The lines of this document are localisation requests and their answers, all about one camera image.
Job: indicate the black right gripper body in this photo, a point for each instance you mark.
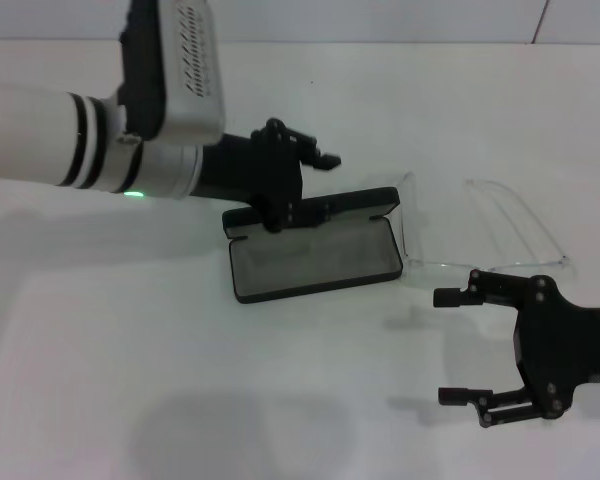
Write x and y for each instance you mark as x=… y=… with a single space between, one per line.
x=555 y=340

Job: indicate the black glasses case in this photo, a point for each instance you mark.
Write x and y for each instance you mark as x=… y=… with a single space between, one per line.
x=310 y=265

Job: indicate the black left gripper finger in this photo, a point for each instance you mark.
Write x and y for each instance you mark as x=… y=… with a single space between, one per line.
x=315 y=152
x=310 y=212

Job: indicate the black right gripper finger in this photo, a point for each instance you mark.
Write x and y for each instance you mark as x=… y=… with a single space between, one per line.
x=455 y=397
x=450 y=298

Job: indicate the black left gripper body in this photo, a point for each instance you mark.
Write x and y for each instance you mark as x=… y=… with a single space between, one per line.
x=260 y=170

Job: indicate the clear white glasses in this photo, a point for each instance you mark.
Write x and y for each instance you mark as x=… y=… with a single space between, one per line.
x=525 y=220

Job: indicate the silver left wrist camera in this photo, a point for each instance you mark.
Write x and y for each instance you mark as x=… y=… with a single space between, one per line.
x=190 y=65

